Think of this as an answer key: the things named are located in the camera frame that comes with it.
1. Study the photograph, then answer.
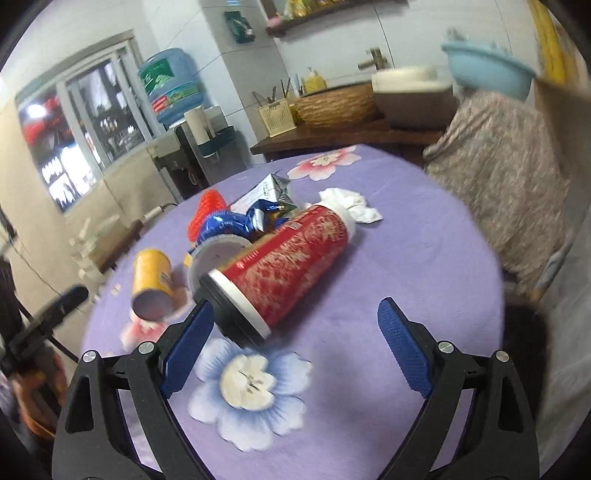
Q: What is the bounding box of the sliding glass window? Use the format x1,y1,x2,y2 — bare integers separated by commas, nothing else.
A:
16,30,155,213

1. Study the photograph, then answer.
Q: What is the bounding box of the blue snack wrapper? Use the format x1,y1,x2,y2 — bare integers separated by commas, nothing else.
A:
187,205,296,254

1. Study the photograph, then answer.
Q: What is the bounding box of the purple floral tablecloth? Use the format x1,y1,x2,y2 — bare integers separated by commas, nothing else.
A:
83,144,506,480

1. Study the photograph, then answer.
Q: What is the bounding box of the woven wicker basket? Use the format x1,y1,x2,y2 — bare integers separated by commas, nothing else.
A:
293,83,379,127

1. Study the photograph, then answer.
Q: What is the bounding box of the green wall packet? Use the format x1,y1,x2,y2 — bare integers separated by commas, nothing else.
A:
224,10,257,44

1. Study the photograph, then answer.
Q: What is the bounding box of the crumpled white tissue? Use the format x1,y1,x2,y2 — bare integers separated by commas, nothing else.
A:
316,187,384,224

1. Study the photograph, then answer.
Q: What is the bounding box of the wooden wall shelf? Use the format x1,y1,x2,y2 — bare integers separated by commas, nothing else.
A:
265,0,409,38

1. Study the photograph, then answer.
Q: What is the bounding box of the yellow soap bottle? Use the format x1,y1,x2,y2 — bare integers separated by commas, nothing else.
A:
302,67,328,95

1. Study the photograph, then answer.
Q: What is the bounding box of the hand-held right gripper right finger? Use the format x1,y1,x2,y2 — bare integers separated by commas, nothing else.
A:
377,298,540,480

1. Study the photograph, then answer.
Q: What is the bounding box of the brown floral cover cloth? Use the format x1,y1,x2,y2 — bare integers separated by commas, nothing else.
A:
422,88,573,296

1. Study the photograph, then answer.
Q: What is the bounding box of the light blue plastic basin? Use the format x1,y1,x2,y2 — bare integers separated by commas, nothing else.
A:
441,28,539,102

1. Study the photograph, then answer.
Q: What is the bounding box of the wooden counter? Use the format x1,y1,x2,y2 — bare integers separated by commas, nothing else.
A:
252,117,444,162

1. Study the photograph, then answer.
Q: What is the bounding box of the wooden cabinet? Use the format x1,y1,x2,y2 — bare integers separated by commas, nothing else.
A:
533,76,587,195

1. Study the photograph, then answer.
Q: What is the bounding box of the yellow cylindrical snack canister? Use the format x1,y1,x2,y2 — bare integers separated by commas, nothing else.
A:
130,248,175,321

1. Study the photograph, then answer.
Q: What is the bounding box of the white and green milk carton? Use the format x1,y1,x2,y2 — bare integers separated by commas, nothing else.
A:
230,172,296,217

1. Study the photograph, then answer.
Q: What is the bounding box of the yellow hanging strip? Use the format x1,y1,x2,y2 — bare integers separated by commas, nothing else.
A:
531,0,570,85

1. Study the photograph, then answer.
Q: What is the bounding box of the red patterned cylindrical canister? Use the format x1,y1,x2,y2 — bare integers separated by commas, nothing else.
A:
198,205,356,349

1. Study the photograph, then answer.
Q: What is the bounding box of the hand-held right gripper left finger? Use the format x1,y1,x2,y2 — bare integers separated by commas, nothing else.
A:
52,299,215,480

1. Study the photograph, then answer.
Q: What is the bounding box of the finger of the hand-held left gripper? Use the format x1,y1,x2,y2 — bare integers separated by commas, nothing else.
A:
28,285,89,334

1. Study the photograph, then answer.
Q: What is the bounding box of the red foam fruit net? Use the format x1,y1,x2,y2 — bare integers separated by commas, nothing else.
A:
187,189,229,243

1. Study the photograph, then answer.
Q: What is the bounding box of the blue water jug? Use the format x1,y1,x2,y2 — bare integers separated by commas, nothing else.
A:
137,47,206,124

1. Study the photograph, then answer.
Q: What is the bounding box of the beige chopstick holder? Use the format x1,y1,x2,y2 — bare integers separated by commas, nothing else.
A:
252,78,298,138

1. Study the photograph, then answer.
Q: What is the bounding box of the brown pot with white lid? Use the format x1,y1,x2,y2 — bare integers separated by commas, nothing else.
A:
372,65,455,127

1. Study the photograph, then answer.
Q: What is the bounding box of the white paper cup stack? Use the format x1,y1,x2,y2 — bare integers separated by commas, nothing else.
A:
184,105,214,145

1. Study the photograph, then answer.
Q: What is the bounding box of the water dispenser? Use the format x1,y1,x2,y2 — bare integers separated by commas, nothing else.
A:
152,124,241,200

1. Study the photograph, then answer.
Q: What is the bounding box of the clear plastic cup with lid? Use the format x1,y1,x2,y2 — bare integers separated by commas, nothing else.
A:
187,234,252,301

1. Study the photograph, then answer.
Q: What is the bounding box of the metal faucet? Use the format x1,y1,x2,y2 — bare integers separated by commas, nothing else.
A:
358,46,393,72

